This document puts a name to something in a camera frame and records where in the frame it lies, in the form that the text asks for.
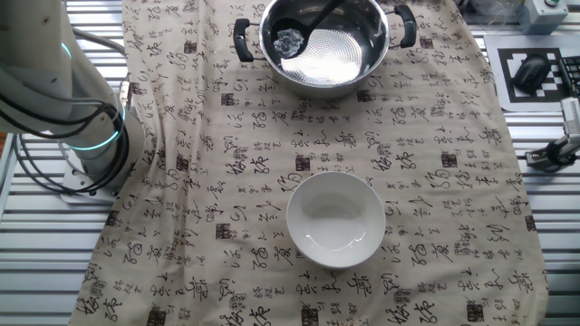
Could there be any black ladle with red tip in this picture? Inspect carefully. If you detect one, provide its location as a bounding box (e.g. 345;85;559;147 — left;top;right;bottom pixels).
270;0;345;59

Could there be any white ceramic bowl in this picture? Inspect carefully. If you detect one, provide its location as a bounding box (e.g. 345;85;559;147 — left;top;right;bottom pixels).
285;170;387;271

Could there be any beige calligraphy tablecloth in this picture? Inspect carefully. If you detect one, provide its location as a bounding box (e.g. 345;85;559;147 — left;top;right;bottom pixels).
67;0;549;326

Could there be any black white marker board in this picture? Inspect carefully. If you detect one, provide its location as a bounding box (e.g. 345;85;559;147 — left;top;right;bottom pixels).
483;34;580;113

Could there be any clear plastic container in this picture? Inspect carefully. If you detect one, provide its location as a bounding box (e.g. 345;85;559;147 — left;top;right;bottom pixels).
466;0;517;31

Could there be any black computer mouse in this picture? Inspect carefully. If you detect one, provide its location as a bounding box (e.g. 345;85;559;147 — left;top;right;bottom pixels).
512;53;553;95

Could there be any grey box with green button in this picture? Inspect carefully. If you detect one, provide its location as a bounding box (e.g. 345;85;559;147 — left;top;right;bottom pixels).
516;0;570;36

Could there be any black keyboard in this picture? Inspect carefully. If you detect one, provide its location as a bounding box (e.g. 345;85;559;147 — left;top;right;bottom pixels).
557;54;580;99

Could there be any steel pot with black handles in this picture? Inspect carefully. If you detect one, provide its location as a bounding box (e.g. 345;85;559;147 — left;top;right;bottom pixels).
233;0;418;100

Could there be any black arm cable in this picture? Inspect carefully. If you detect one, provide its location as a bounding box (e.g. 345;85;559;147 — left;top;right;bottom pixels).
0;90;132;195

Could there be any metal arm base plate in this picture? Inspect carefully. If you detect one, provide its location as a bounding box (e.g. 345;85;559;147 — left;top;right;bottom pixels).
60;153;126;206

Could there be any thick grey cable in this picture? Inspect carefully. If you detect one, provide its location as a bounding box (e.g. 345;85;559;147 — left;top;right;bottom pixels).
71;26;127;56

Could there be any camera ball mount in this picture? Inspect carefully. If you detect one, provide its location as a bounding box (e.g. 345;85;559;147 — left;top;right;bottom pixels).
525;133;580;173

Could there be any small grey camera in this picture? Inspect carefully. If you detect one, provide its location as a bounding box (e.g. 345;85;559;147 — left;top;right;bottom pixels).
560;96;580;137

